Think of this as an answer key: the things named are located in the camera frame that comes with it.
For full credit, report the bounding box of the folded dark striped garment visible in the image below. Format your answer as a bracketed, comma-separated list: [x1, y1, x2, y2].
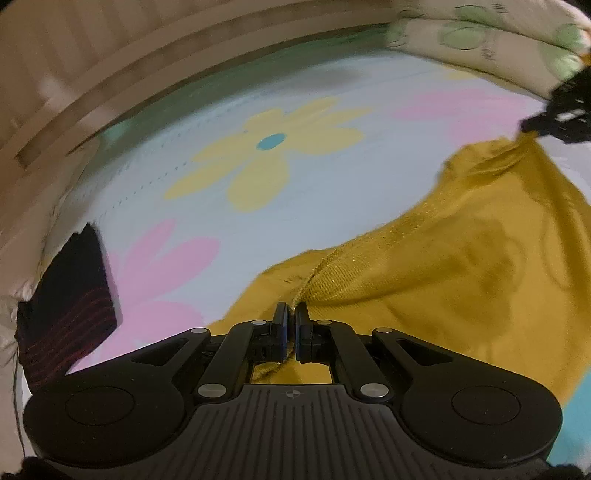
[15, 224, 117, 393]

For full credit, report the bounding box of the white pillow at bedside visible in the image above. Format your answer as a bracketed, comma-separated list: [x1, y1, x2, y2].
[0, 202, 61, 462]

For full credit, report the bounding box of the beige wooden headboard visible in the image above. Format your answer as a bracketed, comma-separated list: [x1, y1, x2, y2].
[1, 1, 394, 212]

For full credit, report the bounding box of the mustard yellow knit sweater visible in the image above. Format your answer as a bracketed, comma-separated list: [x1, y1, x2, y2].
[211, 134, 590, 402]

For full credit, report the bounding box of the floral white folded quilt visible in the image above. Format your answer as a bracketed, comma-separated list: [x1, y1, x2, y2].
[386, 1, 590, 99]

